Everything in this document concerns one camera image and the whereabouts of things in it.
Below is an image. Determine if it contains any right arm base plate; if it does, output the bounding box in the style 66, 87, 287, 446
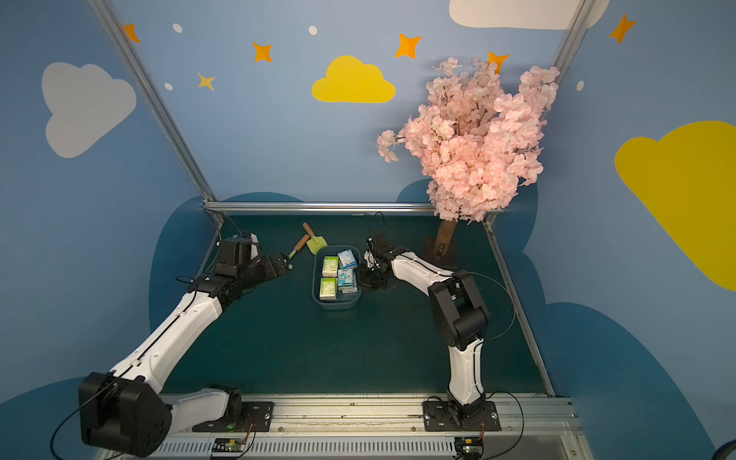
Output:
422, 398, 501, 432

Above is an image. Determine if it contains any green pocket tissue pack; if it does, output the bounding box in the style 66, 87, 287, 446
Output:
321, 256, 340, 278

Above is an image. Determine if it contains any right green circuit board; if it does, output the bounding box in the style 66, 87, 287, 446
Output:
454, 437, 484, 460

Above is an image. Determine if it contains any blue plastic storage box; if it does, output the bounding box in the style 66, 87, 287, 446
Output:
312, 245, 362, 311

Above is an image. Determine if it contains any green circuit board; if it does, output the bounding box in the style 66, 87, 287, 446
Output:
454, 437, 484, 460
211, 438, 247, 456

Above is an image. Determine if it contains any blue pocket tissue pack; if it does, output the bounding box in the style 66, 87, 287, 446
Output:
337, 249, 358, 269

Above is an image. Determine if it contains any green toy rake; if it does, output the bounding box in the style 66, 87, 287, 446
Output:
289, 234, 311, 260

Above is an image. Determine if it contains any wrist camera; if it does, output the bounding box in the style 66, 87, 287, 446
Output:
367, 232, 390, 253
214, 235, 261, 278

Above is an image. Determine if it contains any aluminium rail frame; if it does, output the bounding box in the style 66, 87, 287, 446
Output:
94, 393, 593, 460

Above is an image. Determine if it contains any left green circuit board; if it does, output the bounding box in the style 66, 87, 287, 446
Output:
211, 438, 247, 456

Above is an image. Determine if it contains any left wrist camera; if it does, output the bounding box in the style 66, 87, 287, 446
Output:
214, 235, 261, 278

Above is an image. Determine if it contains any pink cherry blossom tree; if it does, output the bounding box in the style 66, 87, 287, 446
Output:
377, 57, 561, 260

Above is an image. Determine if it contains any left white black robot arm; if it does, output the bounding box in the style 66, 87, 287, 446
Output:
73, 252, 291, 458

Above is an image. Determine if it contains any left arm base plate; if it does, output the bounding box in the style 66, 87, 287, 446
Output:
192, 401, 274, 433

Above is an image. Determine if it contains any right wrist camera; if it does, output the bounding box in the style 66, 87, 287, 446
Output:
367, 232, 390, 253

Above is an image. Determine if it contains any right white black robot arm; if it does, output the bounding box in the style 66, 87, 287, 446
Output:
363, 247, 490, 427

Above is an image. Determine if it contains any green toy shovel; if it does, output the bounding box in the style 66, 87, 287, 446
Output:
302, 222, 328, 255

